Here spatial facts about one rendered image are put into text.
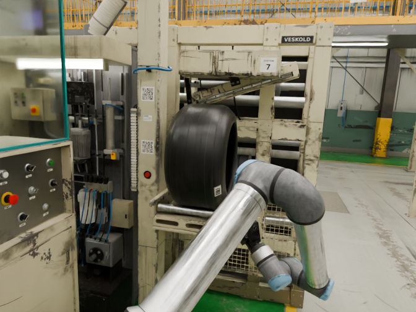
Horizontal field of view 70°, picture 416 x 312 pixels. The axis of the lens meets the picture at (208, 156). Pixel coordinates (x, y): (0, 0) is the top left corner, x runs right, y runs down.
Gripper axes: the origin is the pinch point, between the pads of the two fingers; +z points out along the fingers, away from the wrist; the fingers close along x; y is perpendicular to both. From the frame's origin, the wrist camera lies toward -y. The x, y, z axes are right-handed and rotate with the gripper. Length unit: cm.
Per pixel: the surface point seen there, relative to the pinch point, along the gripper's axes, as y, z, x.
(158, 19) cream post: -42, 94, 8
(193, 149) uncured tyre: -13.0, 30.7, -4.8
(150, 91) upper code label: -15, 75, -8
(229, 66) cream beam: -17, 73, 41
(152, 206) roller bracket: 21.4, 30.6, -29.1
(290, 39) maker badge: -18, 79, 91
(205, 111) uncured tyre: -17, 47, 11
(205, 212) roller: 19.9, 13.3, -6.4
